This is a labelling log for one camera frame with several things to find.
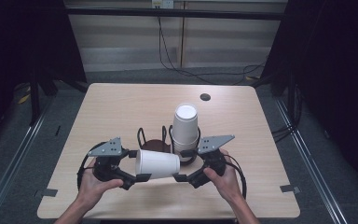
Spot black curtain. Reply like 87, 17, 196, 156
260, 0, 358, 190
0, 0, 89, 153

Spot grey tape strip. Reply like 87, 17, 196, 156
280, 184, 301, 194
41, 188, 59, 198

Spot black metal stand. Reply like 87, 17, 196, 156
28, 73, 60, 126
286, 70, 298, 126

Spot person's left hand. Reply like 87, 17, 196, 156
76, 157, 125, 207

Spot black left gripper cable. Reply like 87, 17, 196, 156
76, 141, 107, 191

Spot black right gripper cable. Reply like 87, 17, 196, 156
226, 153, 248, 201

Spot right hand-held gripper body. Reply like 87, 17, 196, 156
185, 134, 236, 189

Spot person's right hand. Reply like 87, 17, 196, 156
202, 148, 247, 204

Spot wooden cup holder black wire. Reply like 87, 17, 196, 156
136, 124, 203, 166

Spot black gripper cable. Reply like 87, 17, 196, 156
76, 141, 107, 191
226, 153, 248, 201

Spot white wall power outlet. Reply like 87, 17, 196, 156
151, 0, 174, 9

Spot black wall cable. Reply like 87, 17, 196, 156
157, 15, 267, 86

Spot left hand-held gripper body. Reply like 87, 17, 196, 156
87, 136, 138, 191

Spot single white paper cup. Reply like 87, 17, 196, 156
134, 148, 181, 181

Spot black floor cable bundle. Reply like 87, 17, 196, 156
270, 83, 303, 145

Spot black horizontal metal bar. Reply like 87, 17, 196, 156
64, 7, 286, 21

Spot metal floor rail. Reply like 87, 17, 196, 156
0, 101, 54, 224
273, 96, 352, 224

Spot stack of white paper cups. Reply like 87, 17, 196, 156
171, 103, 200, 162

